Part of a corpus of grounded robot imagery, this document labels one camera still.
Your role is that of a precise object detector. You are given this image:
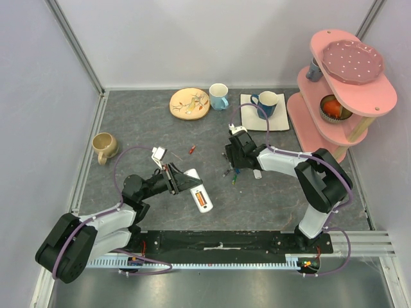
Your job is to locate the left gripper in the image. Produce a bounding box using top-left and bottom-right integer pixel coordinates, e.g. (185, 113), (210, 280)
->
(139, 162), (202, 200)

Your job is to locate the orange battery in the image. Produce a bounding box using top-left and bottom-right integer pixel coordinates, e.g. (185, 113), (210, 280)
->
(195, 191), (207, 207)

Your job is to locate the white battery cover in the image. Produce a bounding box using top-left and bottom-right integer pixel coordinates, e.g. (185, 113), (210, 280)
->
(253, 169), (262, 179)

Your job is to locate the white remote control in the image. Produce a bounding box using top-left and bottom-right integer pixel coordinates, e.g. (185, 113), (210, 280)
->
(184, 169), (213, 214)

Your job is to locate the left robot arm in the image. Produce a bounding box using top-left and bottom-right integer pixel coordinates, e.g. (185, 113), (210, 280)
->
(35, 163), (213, 284)

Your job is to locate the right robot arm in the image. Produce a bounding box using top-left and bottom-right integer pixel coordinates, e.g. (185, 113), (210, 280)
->
(225, 124), (353, 253)

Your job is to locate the black battery lower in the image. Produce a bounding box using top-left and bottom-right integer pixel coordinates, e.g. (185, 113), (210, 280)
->
(222, 169), (231, 177)

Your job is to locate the white square plate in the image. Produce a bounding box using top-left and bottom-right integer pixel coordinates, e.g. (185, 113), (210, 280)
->
(241, 94), (290, 132)

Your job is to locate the dark blue mug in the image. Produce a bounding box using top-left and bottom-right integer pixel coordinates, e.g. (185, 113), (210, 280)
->
(250, 91), (279, 119)

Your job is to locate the light blue mug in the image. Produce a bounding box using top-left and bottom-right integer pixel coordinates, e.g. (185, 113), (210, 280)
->
(209, 83), (229, 110)

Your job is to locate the yellow floral plate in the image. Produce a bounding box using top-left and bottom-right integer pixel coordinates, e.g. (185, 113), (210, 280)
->
(169, 88), (211, 121)

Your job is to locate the beige ceramic mug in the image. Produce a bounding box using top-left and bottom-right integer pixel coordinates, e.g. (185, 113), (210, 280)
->
(92, 132), (119, 166)

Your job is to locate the bowl with fruit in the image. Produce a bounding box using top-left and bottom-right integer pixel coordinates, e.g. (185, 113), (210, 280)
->
(319, 94), (353, 124)

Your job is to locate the grey blue cup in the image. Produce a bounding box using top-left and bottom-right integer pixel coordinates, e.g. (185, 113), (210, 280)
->
(306, 58), (323, 82)

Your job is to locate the pink dotted plate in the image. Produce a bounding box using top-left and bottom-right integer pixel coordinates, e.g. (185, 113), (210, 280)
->
(321, 40), (385, 85)

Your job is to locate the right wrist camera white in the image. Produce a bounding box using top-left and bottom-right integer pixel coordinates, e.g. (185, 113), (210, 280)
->
(229, 123), (247, 135)

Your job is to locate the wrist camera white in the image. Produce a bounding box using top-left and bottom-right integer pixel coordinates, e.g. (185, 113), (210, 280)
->
(229, 123), (247, 135)
(152, 146), (167, 169)

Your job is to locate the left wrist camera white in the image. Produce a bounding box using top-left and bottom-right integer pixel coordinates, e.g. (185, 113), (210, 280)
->
(152, 146), (167, 169)

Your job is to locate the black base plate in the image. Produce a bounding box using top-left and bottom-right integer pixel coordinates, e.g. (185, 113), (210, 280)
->
(125, 230), (333, 264)

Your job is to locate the white slotted cable duct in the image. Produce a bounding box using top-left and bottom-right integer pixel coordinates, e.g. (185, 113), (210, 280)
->
(86, 253), (320, 271)

